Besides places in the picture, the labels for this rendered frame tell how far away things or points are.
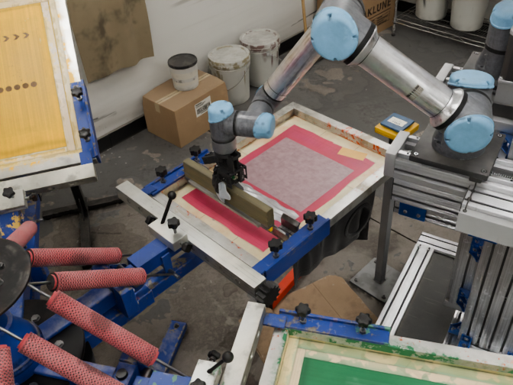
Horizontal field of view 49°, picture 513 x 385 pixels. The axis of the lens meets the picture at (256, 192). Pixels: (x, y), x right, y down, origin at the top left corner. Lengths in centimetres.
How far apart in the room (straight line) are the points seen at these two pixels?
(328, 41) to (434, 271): 165
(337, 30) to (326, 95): 305
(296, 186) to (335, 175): 15
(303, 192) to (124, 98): 227
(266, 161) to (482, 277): 91
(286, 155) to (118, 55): 194
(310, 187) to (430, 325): 91
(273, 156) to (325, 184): 26
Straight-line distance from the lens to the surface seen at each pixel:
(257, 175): 210
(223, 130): 165
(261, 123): 161
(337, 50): 140
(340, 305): 286
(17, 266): 145
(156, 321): 291
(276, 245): 168
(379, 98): 439
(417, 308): 265
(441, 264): 285
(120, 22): 379
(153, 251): 175
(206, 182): 190
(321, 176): 208
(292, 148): 222
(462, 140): 151
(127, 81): 403
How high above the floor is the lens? 226
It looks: 40 degrees down
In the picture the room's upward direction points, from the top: 5 degrees counter-clockwise
